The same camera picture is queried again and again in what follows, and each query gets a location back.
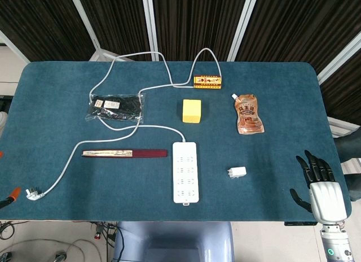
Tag white power strip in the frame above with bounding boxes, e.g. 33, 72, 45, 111
172, 142, 202, 206

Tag dark red folding fan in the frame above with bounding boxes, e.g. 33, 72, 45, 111
81, 149, 168, 159

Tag white metal frame base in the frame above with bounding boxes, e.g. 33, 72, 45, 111
328, 116, 361, 138

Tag bystander trousered legs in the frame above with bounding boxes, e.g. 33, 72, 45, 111
335, 133, 361, 202

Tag black floor cable bundle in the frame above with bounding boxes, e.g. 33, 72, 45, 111
0, 221, 29, 240

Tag white metal frame post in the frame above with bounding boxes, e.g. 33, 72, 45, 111
227, 0, 260, 62
67, 0, 136, 62
142, 0, 159, 62
315, 32, 361, 85
0, 29, 30, 64

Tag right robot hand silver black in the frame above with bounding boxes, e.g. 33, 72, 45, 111
289, 150, 348, 225

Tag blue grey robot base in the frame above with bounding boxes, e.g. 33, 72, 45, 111
112, 221, 235, 262

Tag black floor device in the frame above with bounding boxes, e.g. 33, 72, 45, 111
0, 94, 12, 110

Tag brown sauce pouch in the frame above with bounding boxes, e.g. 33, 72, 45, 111
231, 93, 265, 135

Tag black items in plastic bag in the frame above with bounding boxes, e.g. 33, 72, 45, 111
85, 93, 145, 124

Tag blue felt table mat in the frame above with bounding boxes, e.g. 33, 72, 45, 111
0, 61, 353, 221

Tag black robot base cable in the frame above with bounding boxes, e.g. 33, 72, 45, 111
115, 226, 125, 262

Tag white plug adapter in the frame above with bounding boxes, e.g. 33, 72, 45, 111
227, 166, 247, 180

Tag yellow sponge block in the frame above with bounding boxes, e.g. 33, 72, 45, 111
182, 98, 203, 124

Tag white cable with plug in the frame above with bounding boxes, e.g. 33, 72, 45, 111
26, 47, 222, 202

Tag yellow red small box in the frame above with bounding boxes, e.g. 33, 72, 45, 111
193, 75, 223, 90

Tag grey floor cable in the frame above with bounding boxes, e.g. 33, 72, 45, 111
0, 238, 104, 262

